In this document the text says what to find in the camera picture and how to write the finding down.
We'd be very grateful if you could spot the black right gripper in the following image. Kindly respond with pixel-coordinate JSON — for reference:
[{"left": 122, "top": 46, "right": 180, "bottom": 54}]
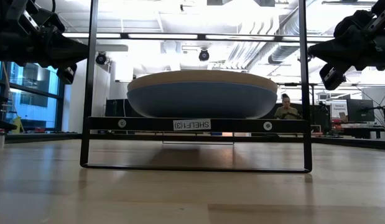
[{"left": 307, "top": 0, "right": 385, "bottom": 72}]

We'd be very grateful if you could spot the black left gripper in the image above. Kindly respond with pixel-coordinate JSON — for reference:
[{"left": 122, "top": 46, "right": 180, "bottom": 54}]
[{"left": 11, "top": 6, "right": 90, "bottom": 70}]

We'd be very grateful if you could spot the beige round plate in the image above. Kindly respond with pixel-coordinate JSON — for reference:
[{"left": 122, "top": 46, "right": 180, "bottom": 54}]
[{"left": 127, "top": 69, "right": 279, "bottom": 94}]

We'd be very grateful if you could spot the blue round plate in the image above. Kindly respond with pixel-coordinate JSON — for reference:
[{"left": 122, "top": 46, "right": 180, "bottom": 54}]
[{"left": 126, "top": 81, "right": 278, "bottom": 120}]

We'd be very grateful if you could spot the white printed sign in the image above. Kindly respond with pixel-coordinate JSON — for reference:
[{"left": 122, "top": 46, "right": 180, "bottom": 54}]
[{"left": 330, "top": 101, "right": 349, "bottom": 123}]

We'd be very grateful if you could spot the black computer monitor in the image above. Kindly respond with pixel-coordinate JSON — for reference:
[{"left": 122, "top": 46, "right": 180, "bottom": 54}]
[{"left": 346, "top": 98, "right": 376, "bottom": 123}]

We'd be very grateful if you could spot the person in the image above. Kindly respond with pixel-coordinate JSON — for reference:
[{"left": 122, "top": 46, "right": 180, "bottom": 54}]
[{"left": 273, "top": 93, "right": 303, "bottom": 121}]

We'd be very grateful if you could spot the yellow bottle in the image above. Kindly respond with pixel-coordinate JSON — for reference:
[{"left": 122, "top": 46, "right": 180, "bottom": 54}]
[{"left": 11, "top": 116, "right": 24, "bottom": 134}]

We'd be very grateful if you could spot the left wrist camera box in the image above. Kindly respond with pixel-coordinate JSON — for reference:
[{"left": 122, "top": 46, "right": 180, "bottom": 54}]
[{"left": 56, "top": 63, "right": 78, "bottom": 85}]

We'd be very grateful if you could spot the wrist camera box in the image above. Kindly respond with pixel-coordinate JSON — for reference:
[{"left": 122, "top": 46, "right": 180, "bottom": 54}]
[
  {"left": 56, "top": 63, "right": 78, "bottom": 85},
  {"left": 318, "top": 63, "right": 348, "bottom": 91}
]

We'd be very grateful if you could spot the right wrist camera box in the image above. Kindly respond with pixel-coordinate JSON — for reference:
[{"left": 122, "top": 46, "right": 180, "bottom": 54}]
[{"left": 318, "top": 63, "right": 348, "bottom": 91}]

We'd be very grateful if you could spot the black metal wire shelf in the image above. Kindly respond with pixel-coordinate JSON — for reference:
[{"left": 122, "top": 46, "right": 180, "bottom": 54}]
[{"left": 80, "top": 0, "right": 313, "bottom": 174}]

